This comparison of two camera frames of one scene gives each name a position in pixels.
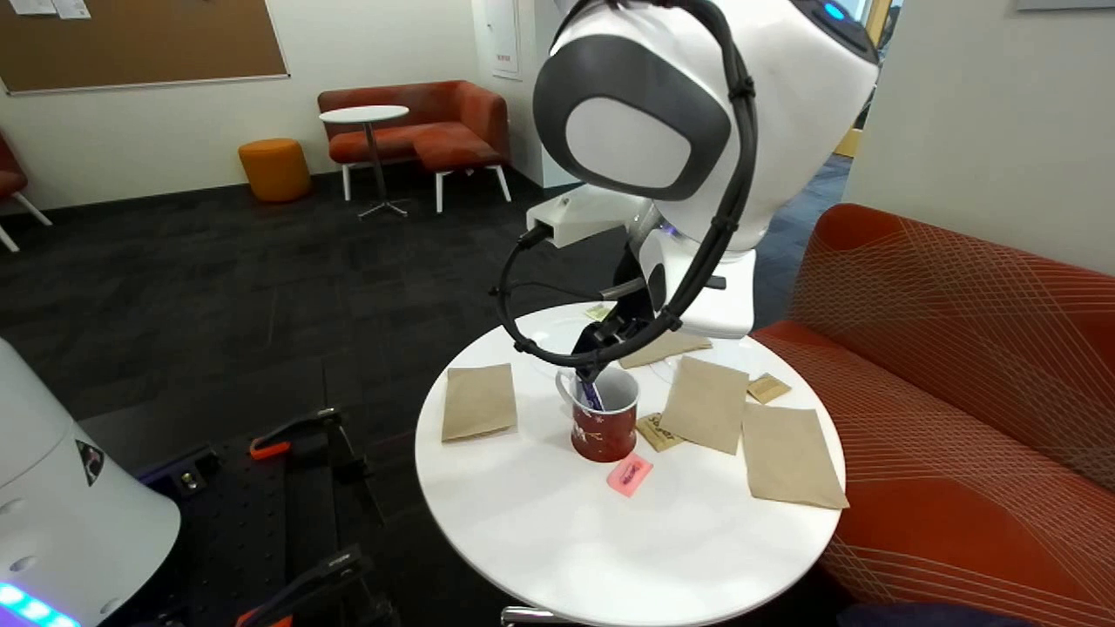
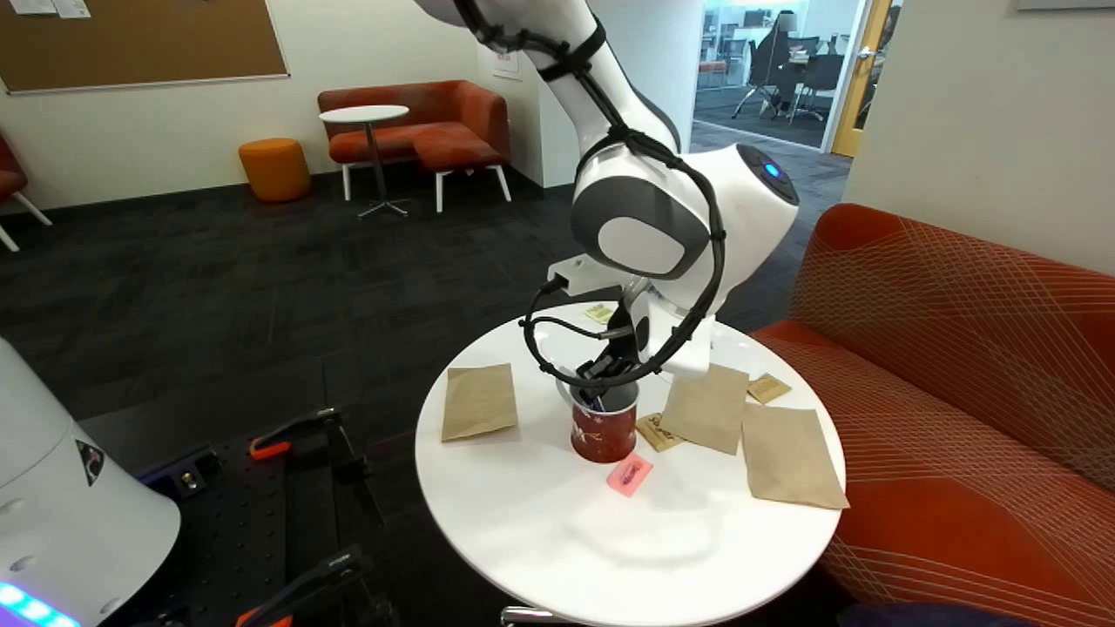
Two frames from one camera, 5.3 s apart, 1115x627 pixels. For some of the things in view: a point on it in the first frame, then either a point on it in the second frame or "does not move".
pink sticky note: x=630 y=476 does not move
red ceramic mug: x=604 y=413 does not move
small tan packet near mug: x=656 y=434 does not move
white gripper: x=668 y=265 -> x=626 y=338
